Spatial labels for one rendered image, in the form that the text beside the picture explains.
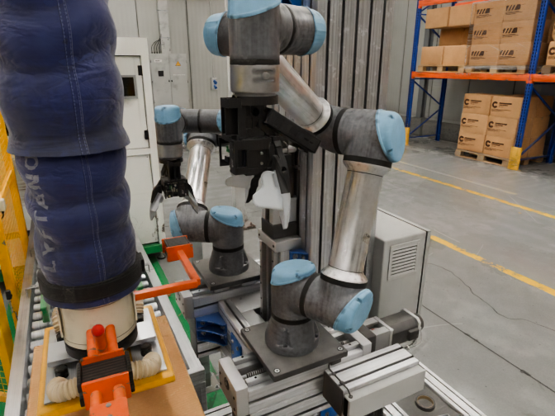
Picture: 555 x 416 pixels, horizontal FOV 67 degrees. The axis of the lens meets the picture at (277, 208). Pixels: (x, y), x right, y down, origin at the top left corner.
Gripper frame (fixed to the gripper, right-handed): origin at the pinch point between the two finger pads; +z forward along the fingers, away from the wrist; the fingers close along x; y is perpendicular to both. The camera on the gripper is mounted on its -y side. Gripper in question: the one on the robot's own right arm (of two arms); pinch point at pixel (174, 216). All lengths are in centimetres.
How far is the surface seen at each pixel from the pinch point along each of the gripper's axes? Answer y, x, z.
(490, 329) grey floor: -34, 218, 129
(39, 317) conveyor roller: -89, -56, 76
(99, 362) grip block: 52, -27, 9
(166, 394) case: 38, -13, 35
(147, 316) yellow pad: 20.2, -13.7, 21.7
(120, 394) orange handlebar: 62, -24, 10
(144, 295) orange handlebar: 26.9, -14.5, 10.9
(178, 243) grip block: 2.4, 0.2, 8.7
